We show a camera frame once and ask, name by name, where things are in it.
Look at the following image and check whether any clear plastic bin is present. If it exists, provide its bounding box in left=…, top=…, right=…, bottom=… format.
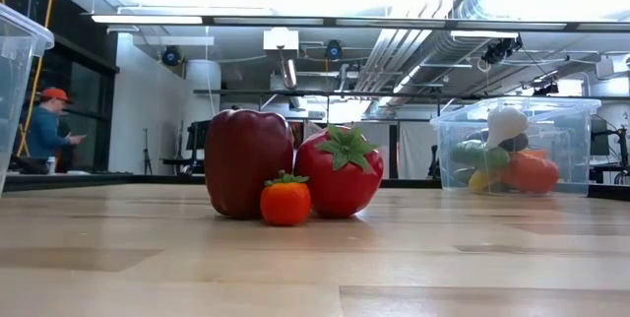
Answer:
left=429, top=95, right=602, bottom=198
left=0, top=2, right=55, bottom=196

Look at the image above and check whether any yellow squash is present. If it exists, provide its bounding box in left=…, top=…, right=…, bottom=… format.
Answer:
left=467, top=167, right=503, bottom=194

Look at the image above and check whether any small matte red tomato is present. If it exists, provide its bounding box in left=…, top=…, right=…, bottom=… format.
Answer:
left=259, top=169, right=312, bottom=227

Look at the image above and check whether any black tripod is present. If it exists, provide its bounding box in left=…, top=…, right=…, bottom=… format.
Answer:
left=141, top=127, right=154, bottom=176

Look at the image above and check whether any black hanging light cluster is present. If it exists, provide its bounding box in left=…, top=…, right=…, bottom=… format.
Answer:
left=480, top=34, right=524, bottom=66

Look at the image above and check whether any yellow cable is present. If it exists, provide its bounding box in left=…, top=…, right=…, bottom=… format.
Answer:
left=17, top=0, right=60, bottom=157

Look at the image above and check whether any ribbed orange-red tomato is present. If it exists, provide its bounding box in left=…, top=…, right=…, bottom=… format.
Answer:
left=500, top=152, right=561, bottom=195

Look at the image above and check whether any person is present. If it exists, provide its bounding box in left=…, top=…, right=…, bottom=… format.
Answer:
left=19, top=87, right=88, bottom=173

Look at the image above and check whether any blue round reel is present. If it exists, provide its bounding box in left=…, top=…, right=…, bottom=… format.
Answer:
left=161, top=45, right=182, bottom=67
left=324, top=39, right=344, bottom=61

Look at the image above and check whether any white ceiling box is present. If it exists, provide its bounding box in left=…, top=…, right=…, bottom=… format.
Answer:
left=263, top=28, right=300, bottom=51

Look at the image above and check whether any green cucumber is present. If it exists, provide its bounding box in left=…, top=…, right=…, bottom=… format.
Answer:
left=451, top=166, right=478, bottom=186
left=450, top=139, right=512, bottom=170

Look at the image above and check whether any dark red bell pepper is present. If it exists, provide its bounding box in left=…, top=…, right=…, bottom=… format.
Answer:
left=204, top=108, right=295, bottom=221

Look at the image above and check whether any black monitor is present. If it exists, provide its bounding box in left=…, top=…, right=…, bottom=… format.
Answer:
left=590, top=117, right=610, bottom=157
left=185, top=119, right=212, bottom=152

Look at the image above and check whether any purple eggplant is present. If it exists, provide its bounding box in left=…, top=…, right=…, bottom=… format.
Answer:
left=497, top=132, right=531, bottom=154

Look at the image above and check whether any white garlic bulb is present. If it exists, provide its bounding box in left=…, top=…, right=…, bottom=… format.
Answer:
left=484, top=105, right=531, bottom=151

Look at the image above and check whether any large red tomato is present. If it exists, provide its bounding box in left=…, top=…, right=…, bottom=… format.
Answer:
left=293, top=123, right=385, bottom=220

